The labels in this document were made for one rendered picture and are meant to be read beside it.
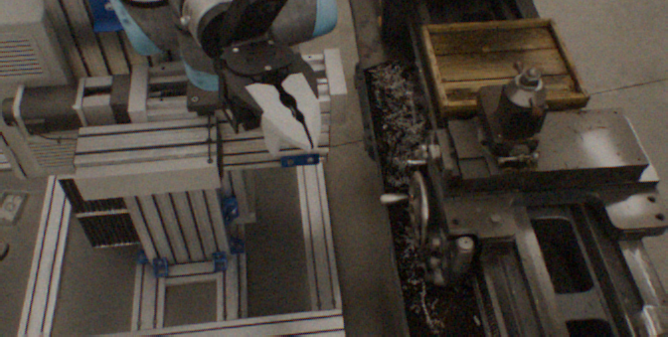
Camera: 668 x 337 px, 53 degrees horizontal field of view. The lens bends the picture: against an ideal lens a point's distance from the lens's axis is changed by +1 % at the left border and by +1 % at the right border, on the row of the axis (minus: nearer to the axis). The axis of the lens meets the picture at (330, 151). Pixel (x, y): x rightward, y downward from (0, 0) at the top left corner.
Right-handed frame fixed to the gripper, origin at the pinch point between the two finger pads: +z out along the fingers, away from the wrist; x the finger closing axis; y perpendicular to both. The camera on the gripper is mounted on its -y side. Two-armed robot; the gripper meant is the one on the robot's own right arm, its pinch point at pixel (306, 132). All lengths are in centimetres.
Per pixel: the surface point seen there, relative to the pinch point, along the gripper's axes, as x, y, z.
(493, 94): -69, 47, -36
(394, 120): -75, 91, -72
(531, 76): -64, 32, -25
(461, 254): -49, 65, -12
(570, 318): -61, 67, 8
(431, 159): -51, 56, -31
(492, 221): -56, 59, -14
